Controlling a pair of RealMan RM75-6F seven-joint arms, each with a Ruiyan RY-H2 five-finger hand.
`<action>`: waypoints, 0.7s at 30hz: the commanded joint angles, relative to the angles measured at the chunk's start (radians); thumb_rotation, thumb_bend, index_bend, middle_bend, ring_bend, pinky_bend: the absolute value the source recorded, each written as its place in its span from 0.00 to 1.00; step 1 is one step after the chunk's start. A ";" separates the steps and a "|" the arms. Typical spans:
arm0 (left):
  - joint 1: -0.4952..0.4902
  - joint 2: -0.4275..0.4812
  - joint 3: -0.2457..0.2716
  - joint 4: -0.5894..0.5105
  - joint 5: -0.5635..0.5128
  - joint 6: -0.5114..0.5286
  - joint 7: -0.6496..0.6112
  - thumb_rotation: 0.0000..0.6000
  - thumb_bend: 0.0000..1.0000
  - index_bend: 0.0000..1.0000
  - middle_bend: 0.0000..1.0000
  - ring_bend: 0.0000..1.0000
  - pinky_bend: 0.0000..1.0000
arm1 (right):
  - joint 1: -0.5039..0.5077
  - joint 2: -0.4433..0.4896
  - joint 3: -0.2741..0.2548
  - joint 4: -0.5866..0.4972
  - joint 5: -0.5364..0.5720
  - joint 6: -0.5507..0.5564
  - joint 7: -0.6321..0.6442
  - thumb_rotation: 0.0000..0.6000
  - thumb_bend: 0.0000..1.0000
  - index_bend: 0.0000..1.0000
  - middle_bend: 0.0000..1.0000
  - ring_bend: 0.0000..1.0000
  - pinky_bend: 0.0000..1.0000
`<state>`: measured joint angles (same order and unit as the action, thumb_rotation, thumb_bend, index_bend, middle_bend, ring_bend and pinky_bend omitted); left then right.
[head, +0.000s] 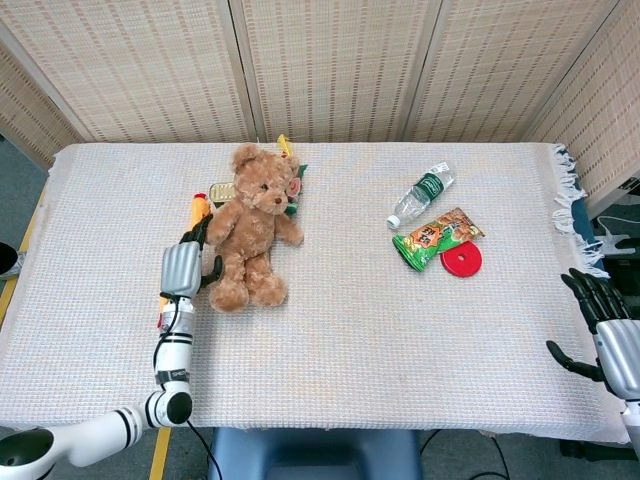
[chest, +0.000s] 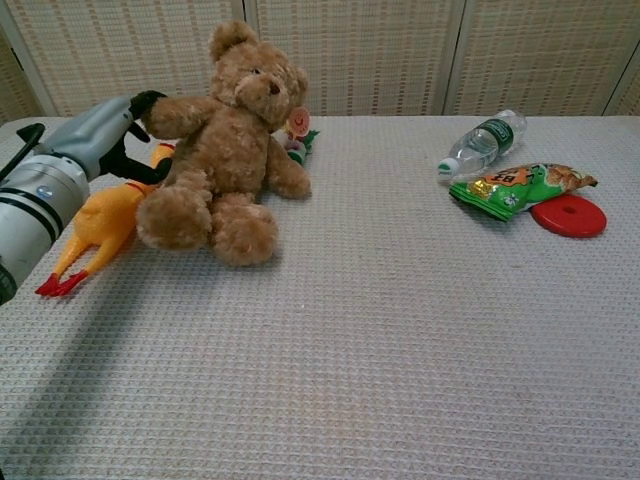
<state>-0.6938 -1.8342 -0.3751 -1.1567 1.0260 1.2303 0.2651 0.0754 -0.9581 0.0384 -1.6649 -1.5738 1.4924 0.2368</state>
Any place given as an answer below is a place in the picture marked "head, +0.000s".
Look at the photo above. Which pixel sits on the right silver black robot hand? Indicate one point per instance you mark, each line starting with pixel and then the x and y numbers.
pixel 617 350

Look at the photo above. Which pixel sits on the white waffle weave tablecloth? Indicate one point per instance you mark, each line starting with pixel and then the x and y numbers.
pixel 350 340

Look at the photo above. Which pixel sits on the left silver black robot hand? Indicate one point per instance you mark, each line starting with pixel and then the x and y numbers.
pixel 180 267

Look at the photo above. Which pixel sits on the red plastic disc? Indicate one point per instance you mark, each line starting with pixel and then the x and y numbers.
pixel 467 262

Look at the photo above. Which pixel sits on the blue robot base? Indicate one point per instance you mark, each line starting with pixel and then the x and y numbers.
pixel 315 455

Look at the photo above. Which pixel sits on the dark blue table frame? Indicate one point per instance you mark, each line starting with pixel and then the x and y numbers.
pixel 585 235

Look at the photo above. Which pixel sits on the clear plastic water bottle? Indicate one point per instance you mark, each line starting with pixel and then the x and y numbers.
pixel 422 192

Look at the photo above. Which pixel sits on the brown plush teddy bear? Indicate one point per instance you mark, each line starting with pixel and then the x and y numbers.
pixel 250 235

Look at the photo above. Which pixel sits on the flat metal tin can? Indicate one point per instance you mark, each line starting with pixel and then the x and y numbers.
pixel 222 192

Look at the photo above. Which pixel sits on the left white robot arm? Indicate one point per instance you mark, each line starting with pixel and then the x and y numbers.
pixel 172 360

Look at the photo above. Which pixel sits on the green orange snack bag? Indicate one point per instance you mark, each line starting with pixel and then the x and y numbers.
pixel 430 240

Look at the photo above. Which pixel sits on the woven bamboo screen panel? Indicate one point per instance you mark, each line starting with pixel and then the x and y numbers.
pixel 25 115
pixel 135 70
pixel 335 65
pixel 600 110
pixel 500 70

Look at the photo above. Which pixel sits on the yellow plastic toy piece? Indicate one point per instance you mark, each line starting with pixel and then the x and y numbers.
pixel 285 145

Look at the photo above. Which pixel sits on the colourful felt flower toy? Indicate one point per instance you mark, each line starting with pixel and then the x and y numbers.
pixel 295 192

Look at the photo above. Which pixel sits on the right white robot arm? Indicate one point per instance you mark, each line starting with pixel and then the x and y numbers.
pixel 632 425

